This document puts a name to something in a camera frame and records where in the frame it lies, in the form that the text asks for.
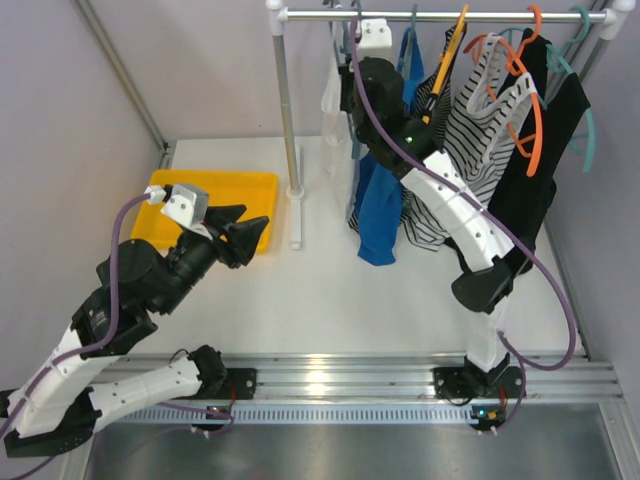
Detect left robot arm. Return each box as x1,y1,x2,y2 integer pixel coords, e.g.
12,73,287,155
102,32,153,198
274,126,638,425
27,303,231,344
1,205,270,458

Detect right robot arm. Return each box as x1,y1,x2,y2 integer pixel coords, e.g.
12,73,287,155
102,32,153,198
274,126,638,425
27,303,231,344
338,57,515,397

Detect grey-blue hanger with blue top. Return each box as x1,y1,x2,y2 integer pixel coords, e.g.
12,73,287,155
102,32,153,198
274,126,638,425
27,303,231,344
399,3,418,81

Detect yellow hanger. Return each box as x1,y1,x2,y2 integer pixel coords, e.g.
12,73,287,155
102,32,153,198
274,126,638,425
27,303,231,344
422,4,469,124

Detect white striped tank top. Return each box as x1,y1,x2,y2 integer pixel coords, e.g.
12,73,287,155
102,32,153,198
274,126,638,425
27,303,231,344
399,33,541,246

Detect blue tank top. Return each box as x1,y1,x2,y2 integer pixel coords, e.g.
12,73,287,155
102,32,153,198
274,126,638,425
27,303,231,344
351,28,425,266

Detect dark striped tank top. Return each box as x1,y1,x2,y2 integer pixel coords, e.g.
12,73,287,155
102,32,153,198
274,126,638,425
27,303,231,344
341,52,451,256

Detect orange hanger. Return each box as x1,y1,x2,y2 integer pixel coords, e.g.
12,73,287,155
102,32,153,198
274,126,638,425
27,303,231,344
447,28,543,182

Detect black tank top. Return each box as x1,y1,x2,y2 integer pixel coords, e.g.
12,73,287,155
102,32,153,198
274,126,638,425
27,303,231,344
444,27,592,276

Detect teal hanger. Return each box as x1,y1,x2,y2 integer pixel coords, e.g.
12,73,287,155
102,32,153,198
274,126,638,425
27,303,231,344
500,4,596,186

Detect yellow plastic tray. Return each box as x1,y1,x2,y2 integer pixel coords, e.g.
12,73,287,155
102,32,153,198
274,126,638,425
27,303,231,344
131,169,278,254

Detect clothes rack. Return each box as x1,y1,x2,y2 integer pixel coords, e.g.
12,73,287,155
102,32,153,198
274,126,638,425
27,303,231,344
265,1,636,250

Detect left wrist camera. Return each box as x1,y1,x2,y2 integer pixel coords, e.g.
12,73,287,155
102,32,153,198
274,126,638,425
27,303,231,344
144,184,212,239

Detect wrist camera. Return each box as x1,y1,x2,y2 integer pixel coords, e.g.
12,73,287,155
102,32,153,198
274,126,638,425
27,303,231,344
356,18,393,61
144,184,212,239

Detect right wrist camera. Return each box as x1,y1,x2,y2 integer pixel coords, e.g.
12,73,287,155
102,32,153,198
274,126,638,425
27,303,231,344
356,18,393,61

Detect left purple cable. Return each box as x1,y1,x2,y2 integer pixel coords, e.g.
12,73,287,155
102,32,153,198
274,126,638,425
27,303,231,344
0,192,236,480

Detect purple cable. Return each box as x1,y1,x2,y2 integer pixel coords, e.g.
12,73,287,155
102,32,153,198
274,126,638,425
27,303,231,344
349,17,576,431
0,192,236,480

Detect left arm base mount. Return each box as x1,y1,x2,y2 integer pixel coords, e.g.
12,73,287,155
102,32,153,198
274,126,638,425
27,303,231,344
199,368,257,400

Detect slotted cable duct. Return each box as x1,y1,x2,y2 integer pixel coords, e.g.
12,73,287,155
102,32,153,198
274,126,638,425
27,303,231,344
121,403,504,425

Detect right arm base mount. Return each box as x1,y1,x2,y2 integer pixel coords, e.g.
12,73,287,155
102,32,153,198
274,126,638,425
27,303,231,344
432,366,523,402

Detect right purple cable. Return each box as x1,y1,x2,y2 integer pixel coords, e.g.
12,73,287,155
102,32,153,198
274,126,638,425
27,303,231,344
349,17,576,431

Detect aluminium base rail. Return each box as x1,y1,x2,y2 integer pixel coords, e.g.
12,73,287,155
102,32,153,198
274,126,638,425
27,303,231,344
94,352,624,401

